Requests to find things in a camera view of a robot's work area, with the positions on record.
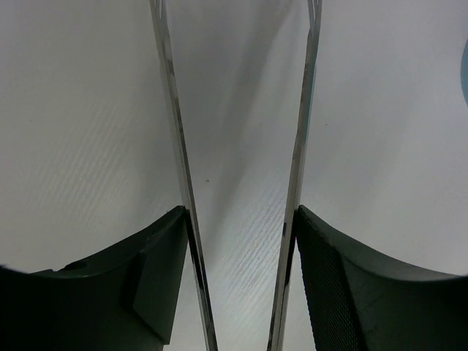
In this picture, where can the light blue cylindrical container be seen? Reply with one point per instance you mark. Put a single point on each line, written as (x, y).
(464, 73)

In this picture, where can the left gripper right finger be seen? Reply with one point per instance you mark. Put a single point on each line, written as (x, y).
(361, 299)

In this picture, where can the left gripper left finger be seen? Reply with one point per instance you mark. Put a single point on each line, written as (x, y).
(121, 298)

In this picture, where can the metal tongs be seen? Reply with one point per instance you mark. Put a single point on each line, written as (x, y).
(287, 248)

